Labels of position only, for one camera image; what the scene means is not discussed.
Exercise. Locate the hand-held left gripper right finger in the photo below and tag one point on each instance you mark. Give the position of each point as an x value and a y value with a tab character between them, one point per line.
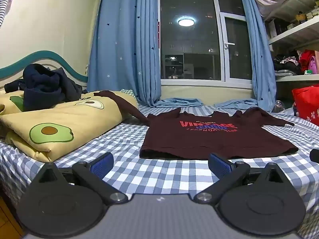
219	165

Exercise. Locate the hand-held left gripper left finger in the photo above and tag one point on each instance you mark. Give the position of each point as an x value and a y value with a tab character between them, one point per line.
102	164

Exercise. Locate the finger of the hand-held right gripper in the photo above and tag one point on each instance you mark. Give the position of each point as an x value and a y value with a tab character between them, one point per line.
315	154

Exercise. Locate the maroon printed shirt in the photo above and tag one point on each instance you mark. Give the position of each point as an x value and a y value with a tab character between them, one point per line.
214	139

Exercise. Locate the dark folded clothes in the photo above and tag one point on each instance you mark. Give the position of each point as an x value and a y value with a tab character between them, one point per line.
286	64

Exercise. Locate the red folded clothes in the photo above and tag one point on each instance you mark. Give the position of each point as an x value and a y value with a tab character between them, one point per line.
306	59

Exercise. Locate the red fabric bag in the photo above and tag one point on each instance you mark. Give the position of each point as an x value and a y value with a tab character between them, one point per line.
307	103

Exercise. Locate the blue checked bed sheet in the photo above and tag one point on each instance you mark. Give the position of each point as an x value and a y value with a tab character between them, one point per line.
159	169

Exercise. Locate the yellow bolster pillow green ends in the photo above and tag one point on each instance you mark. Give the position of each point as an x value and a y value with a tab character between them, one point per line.
62	119

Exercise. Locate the clear shiny object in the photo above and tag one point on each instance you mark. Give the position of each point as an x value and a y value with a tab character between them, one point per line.
279	105

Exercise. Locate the green checked pillow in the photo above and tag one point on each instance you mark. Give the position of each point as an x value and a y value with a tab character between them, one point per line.
128	91

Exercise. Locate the pink bag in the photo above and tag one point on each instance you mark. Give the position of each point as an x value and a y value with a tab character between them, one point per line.
314	64

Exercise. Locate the dark navy jacket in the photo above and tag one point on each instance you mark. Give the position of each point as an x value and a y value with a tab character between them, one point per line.
42	89

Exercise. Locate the blue star curtain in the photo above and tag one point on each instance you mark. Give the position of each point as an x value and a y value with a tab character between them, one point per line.
124	42
259	54

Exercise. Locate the teal trimmed headboard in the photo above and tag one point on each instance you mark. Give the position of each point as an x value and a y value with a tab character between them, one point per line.
49	57

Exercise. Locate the white framed window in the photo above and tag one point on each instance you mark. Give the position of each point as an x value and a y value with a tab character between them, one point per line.
192	37

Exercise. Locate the striped cloth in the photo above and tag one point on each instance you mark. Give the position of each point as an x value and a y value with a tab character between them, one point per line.
5	2

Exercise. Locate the white wall shelf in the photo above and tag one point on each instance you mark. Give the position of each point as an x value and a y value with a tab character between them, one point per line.
294	31

